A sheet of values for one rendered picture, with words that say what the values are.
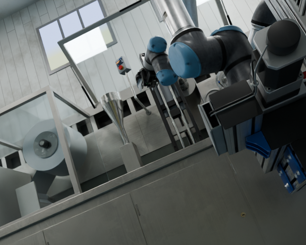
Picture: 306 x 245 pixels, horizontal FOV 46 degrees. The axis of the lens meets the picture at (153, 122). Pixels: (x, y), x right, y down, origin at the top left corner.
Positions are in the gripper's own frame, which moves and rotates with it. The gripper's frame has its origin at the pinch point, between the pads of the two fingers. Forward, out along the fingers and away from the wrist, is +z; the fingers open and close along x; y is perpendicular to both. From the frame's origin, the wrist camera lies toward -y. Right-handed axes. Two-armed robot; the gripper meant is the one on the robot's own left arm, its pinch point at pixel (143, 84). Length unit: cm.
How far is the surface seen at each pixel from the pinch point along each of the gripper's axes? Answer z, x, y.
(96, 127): 90, -16, -23
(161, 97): 26.6, 15.9, -6.7
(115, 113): 55, -6, -15
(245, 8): 167, 201, -198
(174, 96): 21.1, 21.7, -3.8
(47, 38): 278, -44, -259
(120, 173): 87, -6, 15
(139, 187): 23.7, -7.6, 43.1
